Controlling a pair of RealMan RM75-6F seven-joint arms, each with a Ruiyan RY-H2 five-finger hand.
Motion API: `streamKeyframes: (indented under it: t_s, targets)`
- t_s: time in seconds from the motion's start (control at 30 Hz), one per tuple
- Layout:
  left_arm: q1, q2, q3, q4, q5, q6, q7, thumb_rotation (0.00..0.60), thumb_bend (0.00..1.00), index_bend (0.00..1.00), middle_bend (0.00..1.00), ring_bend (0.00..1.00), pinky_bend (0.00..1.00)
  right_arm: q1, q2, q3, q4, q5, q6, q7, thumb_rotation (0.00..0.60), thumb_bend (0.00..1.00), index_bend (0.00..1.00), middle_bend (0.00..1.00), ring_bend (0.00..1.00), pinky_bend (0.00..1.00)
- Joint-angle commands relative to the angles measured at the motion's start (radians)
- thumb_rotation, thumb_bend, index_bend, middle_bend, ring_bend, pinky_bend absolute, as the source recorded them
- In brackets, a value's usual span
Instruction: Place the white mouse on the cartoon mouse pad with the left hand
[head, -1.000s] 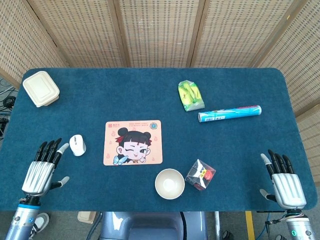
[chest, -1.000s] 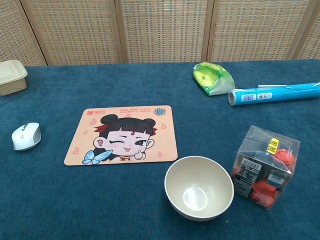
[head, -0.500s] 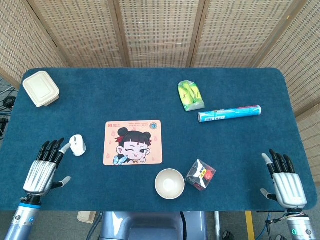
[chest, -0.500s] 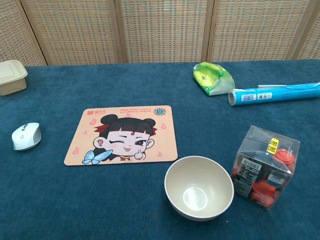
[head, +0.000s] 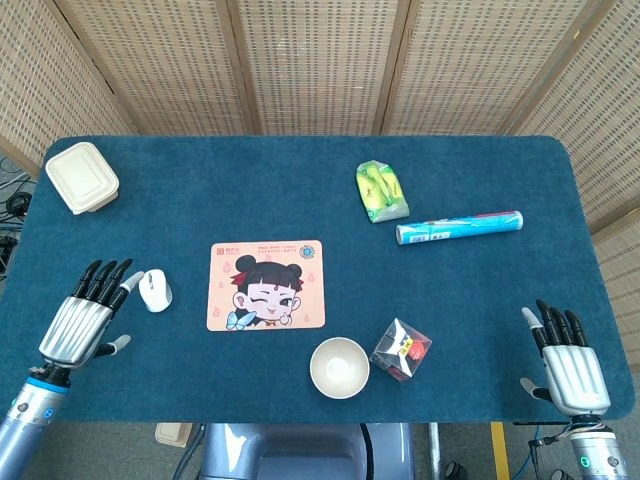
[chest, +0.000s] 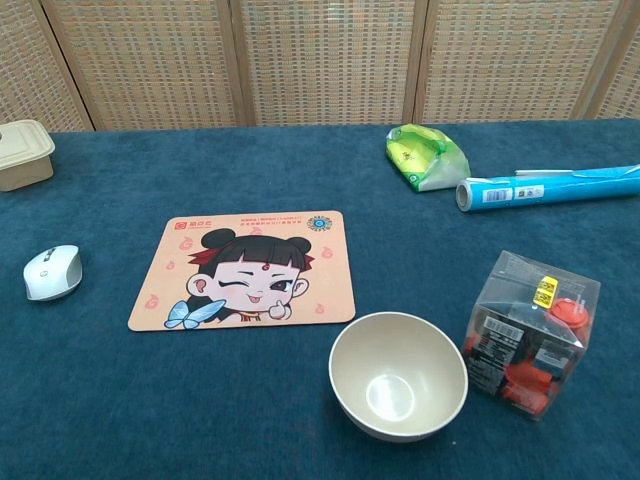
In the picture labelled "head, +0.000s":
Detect cream box on floor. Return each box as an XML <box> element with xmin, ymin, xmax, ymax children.
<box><xmin>154</xmin><ymin>422</ymin><xmax>194</xmax><ymax>449</ymax></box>

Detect metal table leg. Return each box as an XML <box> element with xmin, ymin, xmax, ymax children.
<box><xmin>427</xmin><ymin>422</ymin><xmax>444</xmax><ymax>480</ymax></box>

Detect white computer mouse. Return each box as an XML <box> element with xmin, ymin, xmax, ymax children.
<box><xmin>137</xmin><ymin>268</ymin><xmax>174</xmax><ymax>314</ymax></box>

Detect green snack bag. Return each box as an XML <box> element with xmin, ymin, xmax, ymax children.
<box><xmin>355</xmin><ymin>159</ymin><xmax>411</xmax><ymax>225</ymax></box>

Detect cream round bowl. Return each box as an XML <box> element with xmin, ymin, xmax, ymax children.
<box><xmin>309</xmin><ymin>337</ymin><xmax>371</xmax><ymax>400</ymax></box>

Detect yellow floor tape strip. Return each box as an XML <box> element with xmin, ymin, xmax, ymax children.
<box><xmin>490</xmin><ymin>422</ymin><xmax>511</xmax><ymax>480</ymax></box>

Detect black cables on floor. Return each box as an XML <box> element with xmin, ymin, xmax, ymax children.
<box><xmin>0</xmin><ymin>154</ymin><xmax>39</xmax><ymax>281</ymax></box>

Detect bamboo folding screen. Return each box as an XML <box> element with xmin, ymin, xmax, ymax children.
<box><xmin>0</xmin><ymin>0</ymin><xmax>640</xmax><ymax>351</ymax></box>

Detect clear box with red toy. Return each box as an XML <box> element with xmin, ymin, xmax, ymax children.
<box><xmin>369</xmin><ymin>317</ymin><xmax>433</xmax><ymax>383</ymax></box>

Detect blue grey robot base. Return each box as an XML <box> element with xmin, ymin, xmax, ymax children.
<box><xmin>198</xmin><ymin>422</ymin><xmax>416</xmax><ymax>480</ymax></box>

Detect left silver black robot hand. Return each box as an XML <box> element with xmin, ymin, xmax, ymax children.
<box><xmin>38</xmin><ymin>258</ymin><xmax>146</xmax><ymax>370</ymax></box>

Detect pink cartoon girl mouse pad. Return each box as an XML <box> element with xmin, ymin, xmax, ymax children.
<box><xmin>206</xmin><ymin>239</ymin><xmax>327</xmax><ymax>332</ymax></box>

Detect blue plastic wrap roll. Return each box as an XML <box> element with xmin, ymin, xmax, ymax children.
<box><xmin>395</xmin><ymin>210</ymin><xmax>525</xmax><ymax>246</ymax></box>

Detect cream lidded lunch box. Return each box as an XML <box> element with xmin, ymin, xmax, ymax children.
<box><xmin>44</xmin><ymin>141</ymin><xmax>121</xmax><ymax>216</ymax></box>

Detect blue felt table mat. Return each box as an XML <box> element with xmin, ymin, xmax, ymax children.
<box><xmin>0</xmin><ymin>134</ymin><xmax>636</xmax><ymax>424</ymax></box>

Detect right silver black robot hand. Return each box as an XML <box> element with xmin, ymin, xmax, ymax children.
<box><xmin>519</xmin><ymin>299</ymin><xmax>613</xmax><ymax>416</ymax></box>

